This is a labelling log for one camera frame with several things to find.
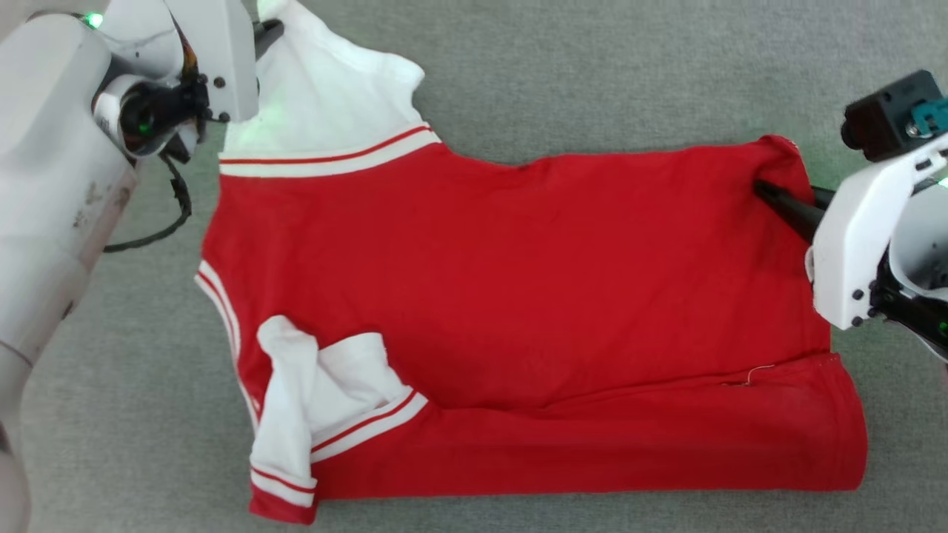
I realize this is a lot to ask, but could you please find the grey fabric sofa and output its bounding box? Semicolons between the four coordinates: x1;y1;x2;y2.
0;0;948;533

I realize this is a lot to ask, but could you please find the teal right camera connector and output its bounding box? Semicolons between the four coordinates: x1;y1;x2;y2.
909;98;948;138

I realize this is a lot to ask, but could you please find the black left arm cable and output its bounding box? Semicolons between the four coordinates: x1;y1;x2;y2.
104;152;193;254

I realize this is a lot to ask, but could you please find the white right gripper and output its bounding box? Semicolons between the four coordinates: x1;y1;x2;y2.
754;133;948;362

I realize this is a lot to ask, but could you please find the red white basketball jersey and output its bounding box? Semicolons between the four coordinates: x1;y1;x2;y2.
194;0;869;525

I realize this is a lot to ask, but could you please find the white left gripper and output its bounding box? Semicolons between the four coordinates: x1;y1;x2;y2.
118;0;286;164

